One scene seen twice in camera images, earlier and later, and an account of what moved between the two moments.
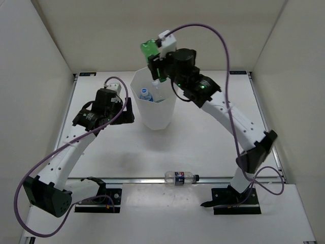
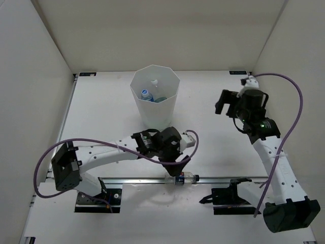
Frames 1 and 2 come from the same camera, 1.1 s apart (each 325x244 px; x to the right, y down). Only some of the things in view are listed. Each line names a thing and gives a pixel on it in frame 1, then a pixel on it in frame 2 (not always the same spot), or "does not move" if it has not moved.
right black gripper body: x=170 y=62 to x=243 y=114
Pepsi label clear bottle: x=181 y=177 does not move
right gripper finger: x=154 y=61 to x=227 y=97
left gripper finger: x=128 y=115 to x=185 y=160
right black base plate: x=226 y=201 does not move
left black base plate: x=110 y=203 does not move
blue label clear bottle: x=145 y=95 does not move
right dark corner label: x=237 y=72 does not move
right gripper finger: x=168 y=72 to x=232 y=111
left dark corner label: x=87 y=73 does not move
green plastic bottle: x=150 y=48 to x=160 y=99
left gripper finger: x=124 y=117 to x=174 y=170
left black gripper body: x=112 y=113 to x=168 y=153
